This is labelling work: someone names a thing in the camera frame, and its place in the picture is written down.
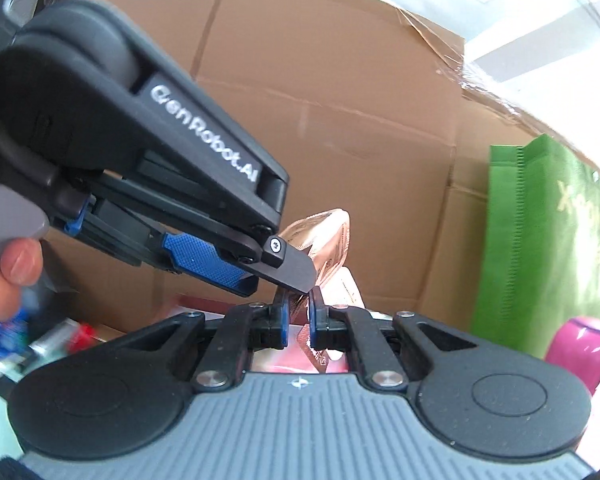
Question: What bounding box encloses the pink thermos bottle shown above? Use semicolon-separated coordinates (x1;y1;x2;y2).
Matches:
544;316;600;396

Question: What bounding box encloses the shiny rose gold packet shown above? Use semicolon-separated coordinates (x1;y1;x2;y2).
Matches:
280;208;365;373

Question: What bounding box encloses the maroon cardboard box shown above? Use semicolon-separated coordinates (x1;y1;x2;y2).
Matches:
172;292;406;376

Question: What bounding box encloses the green fabric bag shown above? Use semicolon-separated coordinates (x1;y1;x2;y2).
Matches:
470;134;600;358

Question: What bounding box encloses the person's left hand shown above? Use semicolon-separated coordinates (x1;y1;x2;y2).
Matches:
0;238;43;322

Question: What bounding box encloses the red tape roll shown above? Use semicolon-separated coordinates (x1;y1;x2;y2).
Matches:
66;323;97;354

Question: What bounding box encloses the large cardboard box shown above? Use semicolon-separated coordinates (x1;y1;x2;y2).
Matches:
44;0;571;334

